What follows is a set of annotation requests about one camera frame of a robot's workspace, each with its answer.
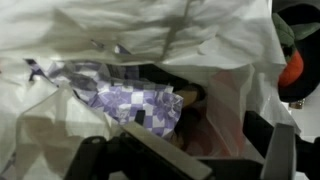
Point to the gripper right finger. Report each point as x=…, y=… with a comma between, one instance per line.
x=280, y=161

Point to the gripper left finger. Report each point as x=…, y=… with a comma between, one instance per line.
x=187, y=165

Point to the purple checkered cloth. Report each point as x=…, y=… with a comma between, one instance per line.
x=117, y=91

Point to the white orange plastic shopping bag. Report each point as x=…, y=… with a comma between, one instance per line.
x=228, y=46

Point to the plush carrot toy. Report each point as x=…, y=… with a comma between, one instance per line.
x=288, y=36

